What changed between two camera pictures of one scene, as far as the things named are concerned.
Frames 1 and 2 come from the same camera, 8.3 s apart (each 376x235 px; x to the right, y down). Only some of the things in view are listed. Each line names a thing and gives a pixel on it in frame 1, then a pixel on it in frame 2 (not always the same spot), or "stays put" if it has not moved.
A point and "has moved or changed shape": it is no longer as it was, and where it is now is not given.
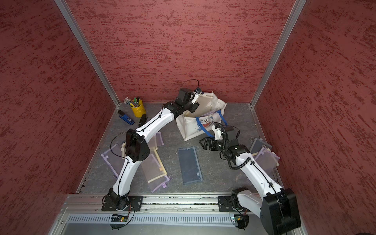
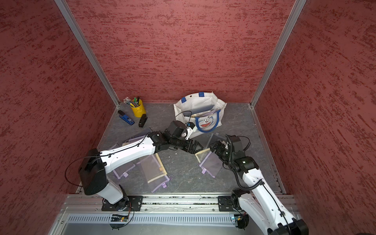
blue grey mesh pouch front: x=190 y=167 to x=195 y=110
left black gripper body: x=191 y=106 to x=185 y=145
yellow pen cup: x=139 y=111 stays put
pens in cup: x=134 y=104 stays put
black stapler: x=143 y=120 stays put
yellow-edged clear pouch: x=154 y=171 stays put
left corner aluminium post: x=88 y=51 stays put
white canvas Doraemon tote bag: x=208 y=112 stays put
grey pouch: x=257 y=144 has moved or changed shape
